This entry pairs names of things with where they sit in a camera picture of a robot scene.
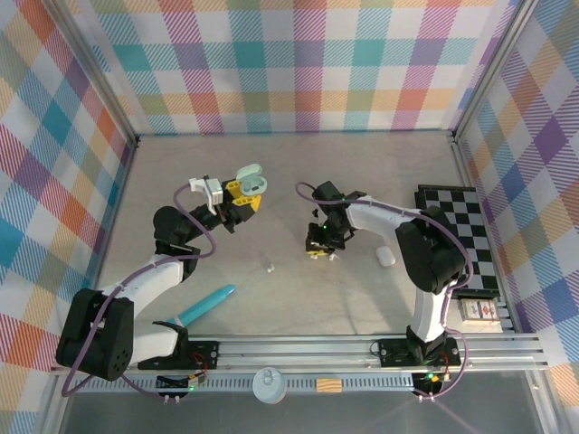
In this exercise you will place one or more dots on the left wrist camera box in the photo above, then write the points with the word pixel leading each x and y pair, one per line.
pixel 212 192

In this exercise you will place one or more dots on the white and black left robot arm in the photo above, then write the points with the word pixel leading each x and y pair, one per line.
pixel 154 282

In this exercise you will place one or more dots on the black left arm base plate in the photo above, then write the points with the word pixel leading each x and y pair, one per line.
pixel 205 357

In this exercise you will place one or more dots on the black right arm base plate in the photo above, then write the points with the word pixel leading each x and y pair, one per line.
pixel 393 352

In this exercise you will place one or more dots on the small wooden block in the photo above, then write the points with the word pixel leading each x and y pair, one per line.
pixel 329 385

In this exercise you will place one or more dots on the turquoise plastic tube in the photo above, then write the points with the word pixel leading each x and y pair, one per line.
pixel 208 304

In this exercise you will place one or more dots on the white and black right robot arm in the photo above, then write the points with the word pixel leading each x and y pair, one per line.
pixel 429 253

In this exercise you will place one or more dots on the small circuit board mount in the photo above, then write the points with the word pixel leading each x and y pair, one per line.
pixel 181 383
pixel 429 382

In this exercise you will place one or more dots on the aluminium side rail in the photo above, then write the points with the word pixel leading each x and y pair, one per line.
pixel 116 203
pixel 466 176

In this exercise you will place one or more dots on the white earbud charging case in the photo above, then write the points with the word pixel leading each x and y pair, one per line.
pixel 385 257

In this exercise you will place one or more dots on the black and white chessboard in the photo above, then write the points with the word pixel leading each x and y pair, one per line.
pixel 470 217

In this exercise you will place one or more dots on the mint green earbud charging case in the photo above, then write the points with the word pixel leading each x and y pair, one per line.
pixel 253 184

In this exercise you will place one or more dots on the aluminium rail frame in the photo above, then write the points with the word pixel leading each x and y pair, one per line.
pixel 294 350

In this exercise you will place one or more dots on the white round cap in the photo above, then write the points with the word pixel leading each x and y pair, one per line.
pixel 269 389

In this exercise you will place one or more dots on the playing card box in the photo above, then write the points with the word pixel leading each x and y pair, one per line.
pixel 479 311

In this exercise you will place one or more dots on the aluminium corner post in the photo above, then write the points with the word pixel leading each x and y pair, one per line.
pixel 493 68
pixel 98 68

